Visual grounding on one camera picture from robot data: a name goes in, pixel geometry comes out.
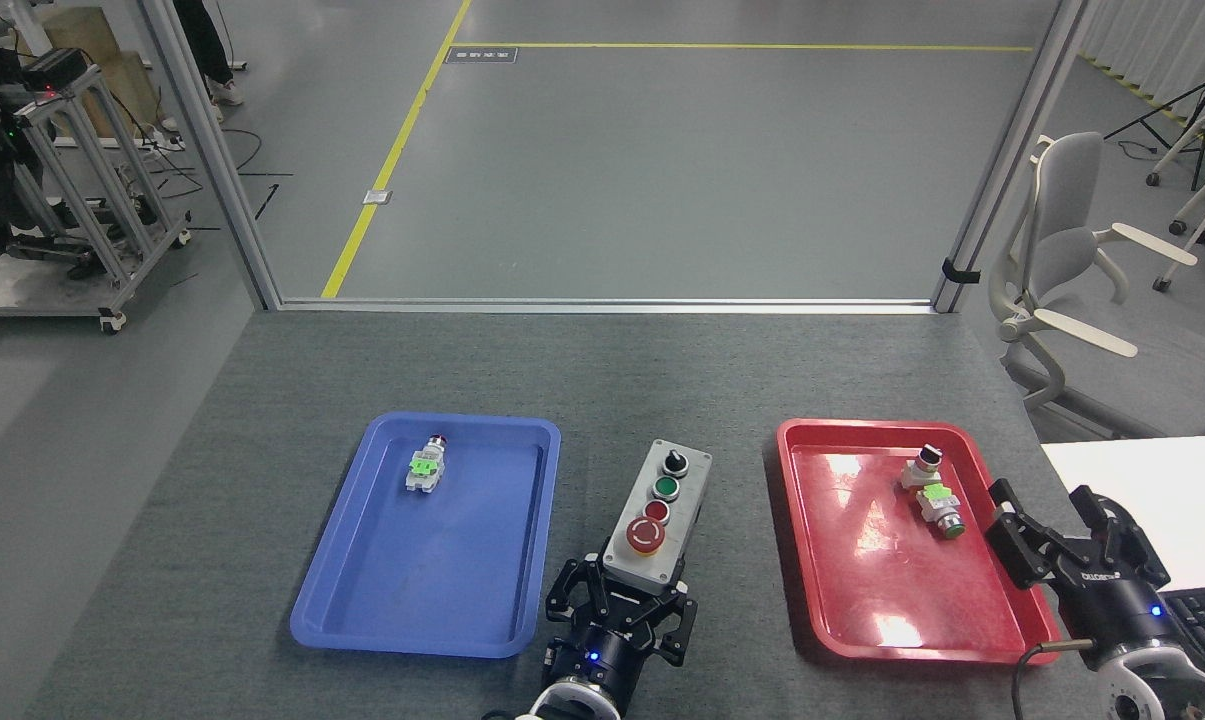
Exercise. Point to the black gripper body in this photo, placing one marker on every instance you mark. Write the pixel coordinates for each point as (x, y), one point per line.
(1117, 612)
(602, 650)

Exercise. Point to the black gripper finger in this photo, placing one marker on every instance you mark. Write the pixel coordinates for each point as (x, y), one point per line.
(1022, 552)
(562, 590)
(684, 625)
(1085, 500)

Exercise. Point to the grey control box with buttons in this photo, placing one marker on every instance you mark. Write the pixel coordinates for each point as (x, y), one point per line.
(657, 510)

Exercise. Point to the cardboard box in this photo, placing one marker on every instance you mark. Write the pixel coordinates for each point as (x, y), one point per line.
(112, 80)

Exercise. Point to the white desk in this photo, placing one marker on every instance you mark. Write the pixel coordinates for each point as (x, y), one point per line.
(1162, 465)

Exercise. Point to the blue plastic tray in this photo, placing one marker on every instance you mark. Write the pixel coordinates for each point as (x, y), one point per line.
(432, 580)

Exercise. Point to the red plastic tray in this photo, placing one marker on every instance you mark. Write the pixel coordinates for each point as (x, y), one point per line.
(862, 560)

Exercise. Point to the grey office chair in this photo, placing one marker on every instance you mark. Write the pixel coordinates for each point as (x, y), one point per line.
(1072, 250)

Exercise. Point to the black tripod stand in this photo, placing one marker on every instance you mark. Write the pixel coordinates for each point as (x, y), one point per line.
(1187, 95)

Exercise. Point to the metal floor socket plate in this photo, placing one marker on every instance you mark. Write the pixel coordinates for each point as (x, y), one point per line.
(377, 197)

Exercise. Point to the dark floor label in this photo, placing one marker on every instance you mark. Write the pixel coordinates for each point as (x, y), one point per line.
(481, 55)

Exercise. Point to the green-headed push button switch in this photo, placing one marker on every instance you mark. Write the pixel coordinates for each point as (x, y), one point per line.
(940, 505)

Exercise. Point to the black-headed selector switch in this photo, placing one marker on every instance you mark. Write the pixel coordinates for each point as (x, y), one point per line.
(922, 468)

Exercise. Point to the red-headed push button switch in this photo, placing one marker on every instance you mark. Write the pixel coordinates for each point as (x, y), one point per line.
(425, 470)

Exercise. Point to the black clip on post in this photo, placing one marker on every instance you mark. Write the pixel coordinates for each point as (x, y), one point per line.
(960, 271)

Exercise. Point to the silver frame post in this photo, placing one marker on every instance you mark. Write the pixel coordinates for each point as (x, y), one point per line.
(212, 160)
(1012, 150)

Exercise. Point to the aluminium frame cart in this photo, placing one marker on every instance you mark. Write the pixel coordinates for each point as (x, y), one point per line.
(82, 190)

